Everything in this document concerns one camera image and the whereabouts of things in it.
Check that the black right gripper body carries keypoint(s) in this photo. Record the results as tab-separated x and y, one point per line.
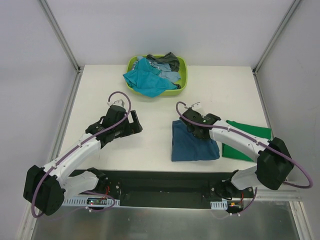
191	119

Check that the dark blue t shirt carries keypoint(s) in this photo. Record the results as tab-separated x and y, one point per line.
188	148

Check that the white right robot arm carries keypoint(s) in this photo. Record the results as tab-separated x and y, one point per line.
272	158

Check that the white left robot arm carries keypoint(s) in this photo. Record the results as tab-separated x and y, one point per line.
48	186

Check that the turquoise t shirt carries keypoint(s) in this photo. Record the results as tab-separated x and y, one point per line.
145	79

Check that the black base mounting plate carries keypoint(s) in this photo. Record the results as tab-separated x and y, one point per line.
159	189

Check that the light blue t shirt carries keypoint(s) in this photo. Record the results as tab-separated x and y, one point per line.
162	70

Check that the lime green plastic basket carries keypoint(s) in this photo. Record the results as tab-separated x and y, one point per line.
182	71

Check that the dark grey t shirt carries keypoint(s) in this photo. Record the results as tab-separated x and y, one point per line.
169	59

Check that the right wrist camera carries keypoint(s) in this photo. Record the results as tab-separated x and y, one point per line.
196	106

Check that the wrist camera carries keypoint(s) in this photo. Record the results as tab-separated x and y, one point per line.
119	103
196	106

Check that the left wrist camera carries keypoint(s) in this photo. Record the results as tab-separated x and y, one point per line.
119	103

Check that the left aluminium frame post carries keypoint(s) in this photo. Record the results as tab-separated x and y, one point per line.
59	34

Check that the aluminium frame post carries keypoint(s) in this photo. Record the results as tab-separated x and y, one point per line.
278	32
59	34

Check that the right slotted cable duct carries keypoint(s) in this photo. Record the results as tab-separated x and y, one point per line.
219	205

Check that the slotted cable duct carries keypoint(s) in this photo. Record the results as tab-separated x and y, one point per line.
82	201
219	205

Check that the left slotted cable duct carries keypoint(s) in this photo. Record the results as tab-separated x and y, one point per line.
82	201

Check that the right aluminium frame post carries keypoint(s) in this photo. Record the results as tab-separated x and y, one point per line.
278	32

